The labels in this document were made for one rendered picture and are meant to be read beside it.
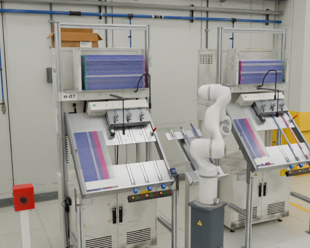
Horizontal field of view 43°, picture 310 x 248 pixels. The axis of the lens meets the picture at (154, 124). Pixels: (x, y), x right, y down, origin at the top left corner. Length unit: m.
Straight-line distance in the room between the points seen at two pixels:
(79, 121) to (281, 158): 1.76
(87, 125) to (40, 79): 1.57
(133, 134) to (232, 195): 1.16
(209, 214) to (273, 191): 1.57
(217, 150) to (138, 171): 0.73
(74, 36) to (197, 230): 1.85
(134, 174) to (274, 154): 1.32
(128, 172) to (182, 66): 2.47
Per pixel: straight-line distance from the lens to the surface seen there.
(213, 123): 2.53
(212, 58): 3.81
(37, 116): 4.57
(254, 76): 3.80
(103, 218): 3.21
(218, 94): 2.61
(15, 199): 2.81
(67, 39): 3.39
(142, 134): 3.15
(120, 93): 3.20
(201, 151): 2.48
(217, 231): 2.66
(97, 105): 3.13
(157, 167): 3.01
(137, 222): 3.33
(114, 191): 2.82
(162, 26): 4.98
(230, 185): 3.71
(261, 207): 3.99
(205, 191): 2.55
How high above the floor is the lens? 1.64
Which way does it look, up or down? 10 degrees down
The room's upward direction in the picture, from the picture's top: straight up
